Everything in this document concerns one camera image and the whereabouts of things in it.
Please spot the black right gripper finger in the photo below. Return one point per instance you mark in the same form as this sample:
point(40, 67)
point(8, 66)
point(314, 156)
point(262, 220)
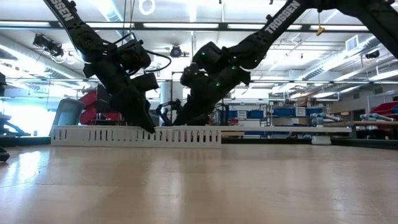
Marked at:
point(202, 115)
point(186, 115)

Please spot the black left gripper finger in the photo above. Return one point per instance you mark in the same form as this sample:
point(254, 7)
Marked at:
point(133, 115)
point(146, 118)

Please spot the white duct cover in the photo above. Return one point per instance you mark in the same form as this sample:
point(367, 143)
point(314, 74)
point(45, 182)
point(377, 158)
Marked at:
point(280, 129)

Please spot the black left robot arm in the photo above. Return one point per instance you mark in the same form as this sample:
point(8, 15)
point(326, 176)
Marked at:
point(84, 37)

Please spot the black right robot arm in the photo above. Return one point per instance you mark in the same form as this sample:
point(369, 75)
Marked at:
point(280, 21)

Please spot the black monitor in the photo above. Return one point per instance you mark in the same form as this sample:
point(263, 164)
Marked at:
point(102, 99)

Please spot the red rack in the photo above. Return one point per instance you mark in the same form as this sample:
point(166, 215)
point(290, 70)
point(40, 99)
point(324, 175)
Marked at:
point(88, 109)

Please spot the blue storage bin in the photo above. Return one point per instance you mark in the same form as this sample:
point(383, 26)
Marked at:
point(283, 112)
point(314, 111)
point(256, 114)

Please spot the grey office chair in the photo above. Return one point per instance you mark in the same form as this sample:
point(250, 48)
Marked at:
point(66, 115)

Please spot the yellow hanging tag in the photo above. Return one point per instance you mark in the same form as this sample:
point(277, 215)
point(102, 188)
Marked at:
point(320, 30)

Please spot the pale grey roll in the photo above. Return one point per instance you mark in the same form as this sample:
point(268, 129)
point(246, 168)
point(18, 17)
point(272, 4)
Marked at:
point(373, 117)
point(329, 117)

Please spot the wooden workbench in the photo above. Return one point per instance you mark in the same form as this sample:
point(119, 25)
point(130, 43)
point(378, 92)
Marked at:
point(367, 124)

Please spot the black ceiling fixture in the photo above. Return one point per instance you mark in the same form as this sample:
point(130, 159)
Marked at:
point(372, 54)

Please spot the red storage bin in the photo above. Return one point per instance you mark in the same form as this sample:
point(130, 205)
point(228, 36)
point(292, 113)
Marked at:
point(385, 109)

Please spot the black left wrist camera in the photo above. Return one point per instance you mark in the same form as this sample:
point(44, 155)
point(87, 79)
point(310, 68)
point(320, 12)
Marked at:
point(146, 82)

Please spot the black background gantry frame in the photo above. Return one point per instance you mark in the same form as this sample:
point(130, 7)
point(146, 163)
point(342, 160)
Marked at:
point(171, 90)

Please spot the black mounted camera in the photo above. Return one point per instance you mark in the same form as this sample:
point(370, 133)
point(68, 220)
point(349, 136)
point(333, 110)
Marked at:
point(176, 51)
point(46, 45)

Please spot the black aluminium table frame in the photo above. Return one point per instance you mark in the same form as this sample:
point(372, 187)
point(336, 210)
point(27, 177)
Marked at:
point(25, 141)

